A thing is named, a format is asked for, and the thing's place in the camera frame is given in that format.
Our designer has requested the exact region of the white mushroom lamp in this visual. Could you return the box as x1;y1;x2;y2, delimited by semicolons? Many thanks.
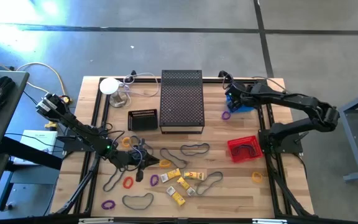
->
99;77;129;109

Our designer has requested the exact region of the yellow crayon box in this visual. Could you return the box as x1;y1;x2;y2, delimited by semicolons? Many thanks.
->
165;185;186;207
183;171;205;181
177;176;196;197
160;168;182;184

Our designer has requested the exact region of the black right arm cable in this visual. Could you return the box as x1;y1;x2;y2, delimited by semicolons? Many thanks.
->
218;70;245;94

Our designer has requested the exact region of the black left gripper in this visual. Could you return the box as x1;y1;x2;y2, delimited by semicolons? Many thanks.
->
118;139;161;183

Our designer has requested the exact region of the orange spiral coil bracelet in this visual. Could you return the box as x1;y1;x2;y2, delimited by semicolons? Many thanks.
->
122;176;134;190

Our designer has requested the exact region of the red plastic basket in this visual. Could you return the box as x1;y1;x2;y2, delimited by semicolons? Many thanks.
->
227;135;264;164

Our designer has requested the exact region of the white lamp cable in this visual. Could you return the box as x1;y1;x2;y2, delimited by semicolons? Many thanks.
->
118;72;160;108

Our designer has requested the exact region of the white cardboard box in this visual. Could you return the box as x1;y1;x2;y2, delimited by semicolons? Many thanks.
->
12;129;58;166

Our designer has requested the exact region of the silver metal bracket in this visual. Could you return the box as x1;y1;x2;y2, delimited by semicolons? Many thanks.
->
78;217;114;223
252;218;288;224

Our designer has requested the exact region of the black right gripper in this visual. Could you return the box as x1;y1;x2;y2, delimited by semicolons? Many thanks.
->
227;82;252;113

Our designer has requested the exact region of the grey side table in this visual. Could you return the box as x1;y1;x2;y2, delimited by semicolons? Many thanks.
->
0;65;63;218

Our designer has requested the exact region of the black perforated metal riser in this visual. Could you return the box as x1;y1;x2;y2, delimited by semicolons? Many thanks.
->
159;69;206;135

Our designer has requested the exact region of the cream cable with yellow plug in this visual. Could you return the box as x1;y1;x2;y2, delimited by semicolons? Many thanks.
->
16;61;73;105

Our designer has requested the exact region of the black plastic basket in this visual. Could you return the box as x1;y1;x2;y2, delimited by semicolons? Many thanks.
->
127;108;159;132

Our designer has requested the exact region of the blue plastic basket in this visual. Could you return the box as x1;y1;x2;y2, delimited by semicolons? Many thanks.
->
226;95;256;113

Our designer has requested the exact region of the blue-grey metal table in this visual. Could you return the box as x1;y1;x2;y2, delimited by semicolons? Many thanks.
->
337;85;358;183

